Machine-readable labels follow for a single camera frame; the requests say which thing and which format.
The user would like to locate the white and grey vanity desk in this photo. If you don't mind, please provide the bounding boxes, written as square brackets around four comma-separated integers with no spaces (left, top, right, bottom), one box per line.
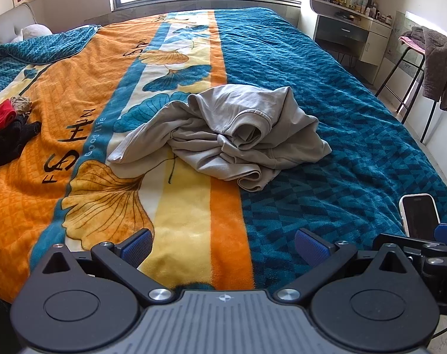
[310,0,394,85]

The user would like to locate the black folded garment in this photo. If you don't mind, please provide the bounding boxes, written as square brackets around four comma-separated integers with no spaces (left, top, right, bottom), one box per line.
[0,114,43,172]

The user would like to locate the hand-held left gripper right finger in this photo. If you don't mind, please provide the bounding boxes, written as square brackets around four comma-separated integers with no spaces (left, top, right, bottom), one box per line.
[275,229,416,304]

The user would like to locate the beige patterned cloth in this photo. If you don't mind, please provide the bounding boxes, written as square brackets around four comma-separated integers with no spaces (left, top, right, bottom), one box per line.
[9,96,33,116]

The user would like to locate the black metal stool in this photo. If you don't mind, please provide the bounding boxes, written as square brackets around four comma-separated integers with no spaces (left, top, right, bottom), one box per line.
[375,37,443,143]

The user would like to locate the orange and teal printed blanket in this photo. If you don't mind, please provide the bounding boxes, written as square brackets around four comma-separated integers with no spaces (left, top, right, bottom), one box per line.
[0,6,447,303]

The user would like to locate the grey t-shirt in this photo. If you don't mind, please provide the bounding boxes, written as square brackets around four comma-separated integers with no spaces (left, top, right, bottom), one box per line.
[107,84,332,193]

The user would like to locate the white pillow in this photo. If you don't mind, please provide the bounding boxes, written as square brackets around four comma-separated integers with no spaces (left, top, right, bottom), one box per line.
[11,24,53,43]

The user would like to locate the white tufted headboard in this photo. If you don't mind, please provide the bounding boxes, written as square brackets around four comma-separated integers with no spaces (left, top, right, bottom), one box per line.
[0,4,38,50]

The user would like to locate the pink towel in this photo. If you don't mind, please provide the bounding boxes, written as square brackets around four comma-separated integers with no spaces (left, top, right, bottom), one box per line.
[399,36,427,51]

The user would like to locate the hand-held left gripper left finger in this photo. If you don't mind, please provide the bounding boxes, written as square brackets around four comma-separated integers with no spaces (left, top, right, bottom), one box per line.
[35,229,173,304]

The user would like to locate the white smartphone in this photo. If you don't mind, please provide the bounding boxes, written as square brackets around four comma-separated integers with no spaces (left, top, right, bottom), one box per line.
[399,194,441,238]

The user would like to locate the grey brown garment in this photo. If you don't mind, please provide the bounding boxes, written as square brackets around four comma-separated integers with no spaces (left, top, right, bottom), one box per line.
[410,26,447,112]

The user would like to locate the row of cosmetic bottles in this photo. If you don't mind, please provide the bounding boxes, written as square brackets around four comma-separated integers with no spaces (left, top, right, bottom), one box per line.
[316,0,392,26]

